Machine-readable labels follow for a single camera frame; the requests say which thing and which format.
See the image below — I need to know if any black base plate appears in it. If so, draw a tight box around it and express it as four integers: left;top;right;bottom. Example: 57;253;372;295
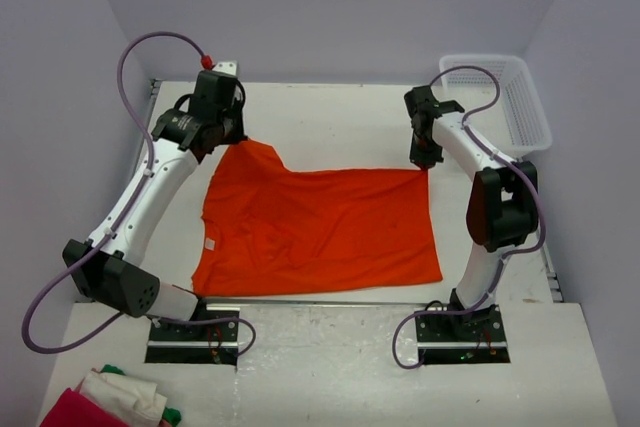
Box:
415;306;511;366
144;321;239;366

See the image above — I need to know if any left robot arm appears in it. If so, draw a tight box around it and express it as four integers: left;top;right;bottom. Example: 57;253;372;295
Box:
62;62;246;340

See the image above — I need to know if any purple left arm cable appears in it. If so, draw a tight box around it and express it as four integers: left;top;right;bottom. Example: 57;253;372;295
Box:
22;31;259;359

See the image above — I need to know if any pink folded shirt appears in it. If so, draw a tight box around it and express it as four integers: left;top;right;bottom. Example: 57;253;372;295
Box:
40;388;127;427

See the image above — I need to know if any white plastic basket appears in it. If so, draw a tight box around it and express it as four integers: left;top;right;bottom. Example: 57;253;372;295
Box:
439;54;552;158

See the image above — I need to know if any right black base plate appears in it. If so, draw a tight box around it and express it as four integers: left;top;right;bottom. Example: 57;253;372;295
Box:
415;306;511;366

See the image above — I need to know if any green folded shirt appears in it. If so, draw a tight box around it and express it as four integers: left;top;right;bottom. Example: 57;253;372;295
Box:
100;364;182;427

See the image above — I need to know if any white folded shirt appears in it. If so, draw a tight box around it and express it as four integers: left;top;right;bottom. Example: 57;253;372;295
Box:
79;371;167;426

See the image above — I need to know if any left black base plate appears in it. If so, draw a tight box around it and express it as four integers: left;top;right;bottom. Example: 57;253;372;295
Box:
144;321;239;366

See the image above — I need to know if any orange t shirt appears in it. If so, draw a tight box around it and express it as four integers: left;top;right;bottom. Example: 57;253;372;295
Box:
192;141;443;297

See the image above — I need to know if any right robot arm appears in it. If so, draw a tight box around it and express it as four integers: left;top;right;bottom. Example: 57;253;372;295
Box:
404;85;540;340

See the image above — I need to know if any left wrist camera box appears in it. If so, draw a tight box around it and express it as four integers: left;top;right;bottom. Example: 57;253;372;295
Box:
212;61;240;77

